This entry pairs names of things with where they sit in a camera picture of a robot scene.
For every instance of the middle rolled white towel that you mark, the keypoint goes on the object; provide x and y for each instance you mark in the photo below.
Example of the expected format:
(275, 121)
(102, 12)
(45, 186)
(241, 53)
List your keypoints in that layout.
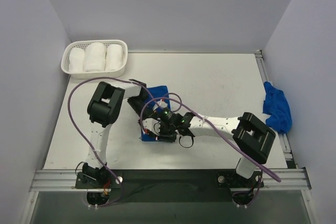
(95, 57)

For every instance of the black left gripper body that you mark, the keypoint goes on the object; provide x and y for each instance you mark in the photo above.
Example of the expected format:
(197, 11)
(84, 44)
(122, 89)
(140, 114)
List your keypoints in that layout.
(148, 113)

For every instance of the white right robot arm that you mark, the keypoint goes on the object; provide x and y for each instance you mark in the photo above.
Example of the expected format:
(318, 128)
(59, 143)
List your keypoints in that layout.
(251, 136)

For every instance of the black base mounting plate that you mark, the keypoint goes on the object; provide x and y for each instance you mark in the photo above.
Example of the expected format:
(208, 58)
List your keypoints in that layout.
(171, 186)

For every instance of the aluminium rail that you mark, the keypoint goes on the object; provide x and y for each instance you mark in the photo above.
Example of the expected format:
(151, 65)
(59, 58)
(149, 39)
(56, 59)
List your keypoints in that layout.
(64, 180)
(284, 142)

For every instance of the right rolled white towel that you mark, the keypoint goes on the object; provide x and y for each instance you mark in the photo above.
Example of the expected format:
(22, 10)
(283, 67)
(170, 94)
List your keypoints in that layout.
(114, 58)

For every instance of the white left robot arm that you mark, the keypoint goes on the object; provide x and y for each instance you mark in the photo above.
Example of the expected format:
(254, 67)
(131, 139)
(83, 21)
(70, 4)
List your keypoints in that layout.
(103, 110)

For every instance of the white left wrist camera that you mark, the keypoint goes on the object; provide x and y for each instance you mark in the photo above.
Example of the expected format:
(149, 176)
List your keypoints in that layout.
(160, 104)

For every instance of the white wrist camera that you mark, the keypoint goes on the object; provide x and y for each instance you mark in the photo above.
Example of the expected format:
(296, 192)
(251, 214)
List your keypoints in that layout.
(151, 125)
(160, 104)

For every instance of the aluminium front rail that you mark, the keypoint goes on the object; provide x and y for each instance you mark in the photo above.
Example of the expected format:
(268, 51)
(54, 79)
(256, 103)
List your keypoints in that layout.
(64, 180)

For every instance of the blue towel pile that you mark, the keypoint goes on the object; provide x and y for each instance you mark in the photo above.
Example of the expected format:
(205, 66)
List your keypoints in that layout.
(277, 107)

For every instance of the aluminium right side rail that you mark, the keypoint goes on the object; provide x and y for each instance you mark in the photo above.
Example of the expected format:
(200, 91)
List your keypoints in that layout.
(284, 142)

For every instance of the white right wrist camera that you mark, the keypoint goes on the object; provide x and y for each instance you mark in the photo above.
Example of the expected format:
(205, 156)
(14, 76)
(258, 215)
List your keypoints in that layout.
(151, 125)

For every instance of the rolled white towel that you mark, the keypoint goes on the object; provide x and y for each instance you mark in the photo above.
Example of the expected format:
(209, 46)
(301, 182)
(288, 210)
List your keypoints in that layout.
(114, 58)
(95, 57)
(76, 58)

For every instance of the left rolled white towel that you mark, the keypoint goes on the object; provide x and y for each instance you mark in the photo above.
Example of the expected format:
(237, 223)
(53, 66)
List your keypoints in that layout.
(76, 58)

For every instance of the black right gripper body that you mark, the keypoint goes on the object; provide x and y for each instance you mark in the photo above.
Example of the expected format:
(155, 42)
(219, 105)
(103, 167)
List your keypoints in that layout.
(163, 131)

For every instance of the white plastic mesh basket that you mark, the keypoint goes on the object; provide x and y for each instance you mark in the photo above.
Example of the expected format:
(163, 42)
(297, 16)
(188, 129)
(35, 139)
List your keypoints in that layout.
(83, 45)

